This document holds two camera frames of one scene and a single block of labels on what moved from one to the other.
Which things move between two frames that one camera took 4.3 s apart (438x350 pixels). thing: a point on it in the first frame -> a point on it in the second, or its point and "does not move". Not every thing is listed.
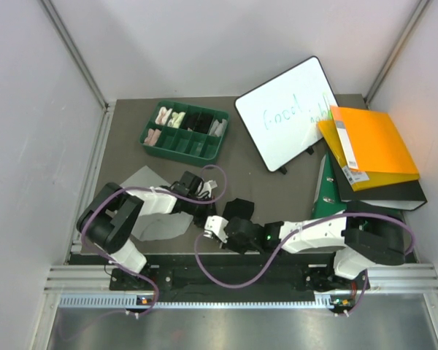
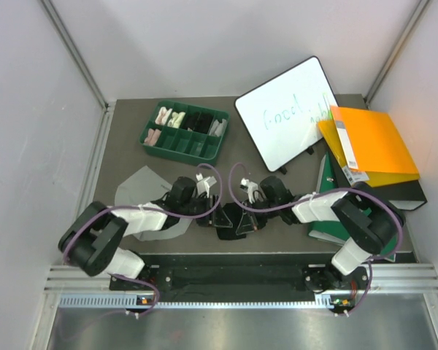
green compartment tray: x=185 y=132 does not move
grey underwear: x=159 y=224 does not move
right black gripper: x=229 y=244 -> x=260 y=224
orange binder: x=368 y=147 does not move
